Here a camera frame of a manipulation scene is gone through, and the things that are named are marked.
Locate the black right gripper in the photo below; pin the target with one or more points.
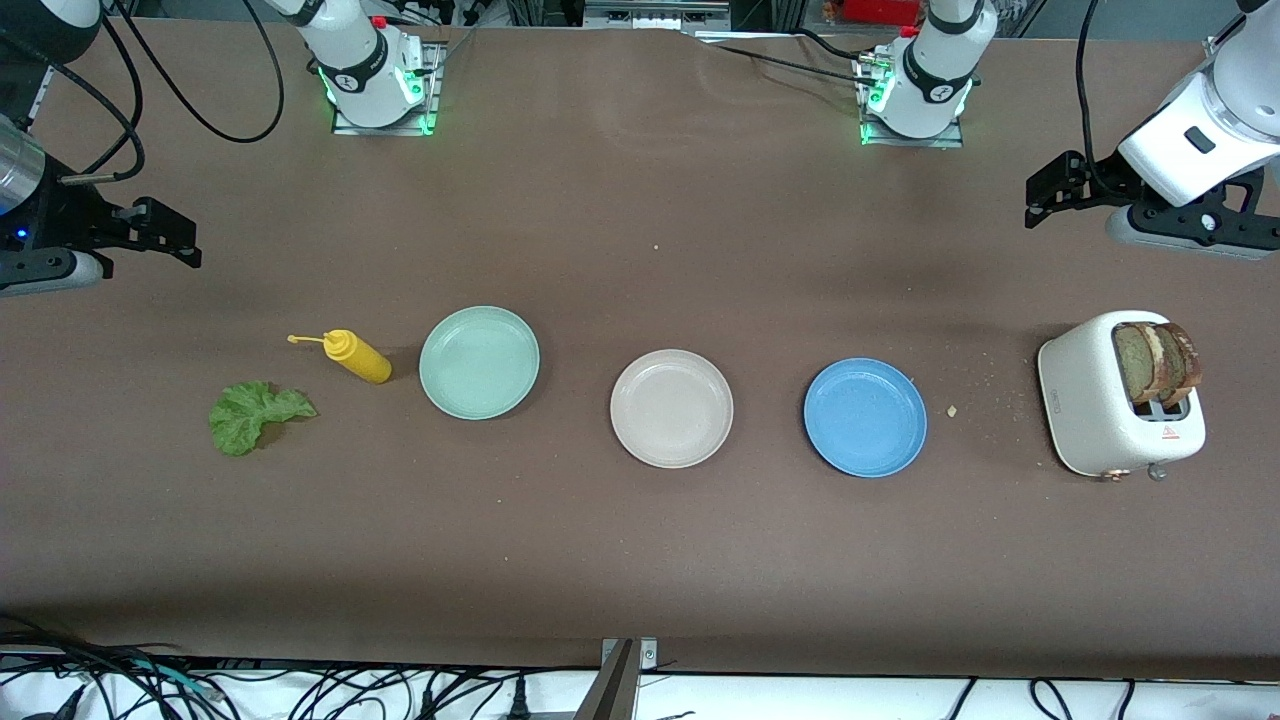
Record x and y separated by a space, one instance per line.
62 215

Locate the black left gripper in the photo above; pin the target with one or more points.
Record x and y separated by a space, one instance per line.
1092 181

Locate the toasted bread slice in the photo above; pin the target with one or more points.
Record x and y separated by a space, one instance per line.
1188 365
1135 362

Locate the green lettuce leaf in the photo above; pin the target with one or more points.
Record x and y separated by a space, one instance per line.
250 415

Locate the yellow squeeze bottle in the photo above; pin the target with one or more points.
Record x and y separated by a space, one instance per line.
365 362

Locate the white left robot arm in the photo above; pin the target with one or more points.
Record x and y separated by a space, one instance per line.
935 70

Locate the blue plate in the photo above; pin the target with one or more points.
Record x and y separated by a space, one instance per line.
865 417

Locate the mint green plate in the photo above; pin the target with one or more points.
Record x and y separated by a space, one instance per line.
480 362

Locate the beige plate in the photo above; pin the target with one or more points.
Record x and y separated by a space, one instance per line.
670 408

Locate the white toaster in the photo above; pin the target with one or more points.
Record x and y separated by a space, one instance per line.
1085 400

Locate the red box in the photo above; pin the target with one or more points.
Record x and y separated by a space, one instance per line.
880 10

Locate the grey metal box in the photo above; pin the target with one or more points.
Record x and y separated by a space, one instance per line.
655 12

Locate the grey metal bar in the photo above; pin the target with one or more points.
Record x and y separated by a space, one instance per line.
612 690

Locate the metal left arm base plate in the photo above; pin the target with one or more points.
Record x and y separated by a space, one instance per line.
910 142

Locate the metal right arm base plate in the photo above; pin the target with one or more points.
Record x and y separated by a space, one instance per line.
432 85

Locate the metal corner bracket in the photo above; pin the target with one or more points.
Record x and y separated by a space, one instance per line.
648 655

